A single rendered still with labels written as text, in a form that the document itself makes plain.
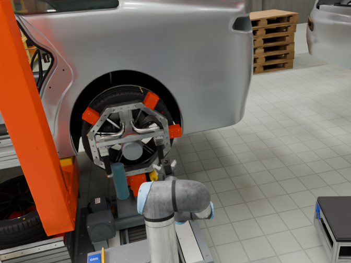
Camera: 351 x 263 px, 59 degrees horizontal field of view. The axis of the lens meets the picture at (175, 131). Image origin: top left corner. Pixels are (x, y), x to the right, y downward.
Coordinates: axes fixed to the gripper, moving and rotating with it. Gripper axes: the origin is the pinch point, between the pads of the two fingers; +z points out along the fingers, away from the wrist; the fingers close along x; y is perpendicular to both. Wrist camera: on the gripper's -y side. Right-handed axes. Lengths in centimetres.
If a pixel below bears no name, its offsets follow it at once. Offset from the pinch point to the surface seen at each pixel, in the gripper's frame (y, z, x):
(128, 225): 71, 32, -31
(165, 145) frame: 6.1, 29.9, 6.5
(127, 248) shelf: 38, -25, -31
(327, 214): 49, -26, 99
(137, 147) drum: -4.6, 15.6, -13.7
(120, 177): 15.9, 17.2, -28.3
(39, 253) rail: 50, 1, -87
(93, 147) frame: -3, 30, -42
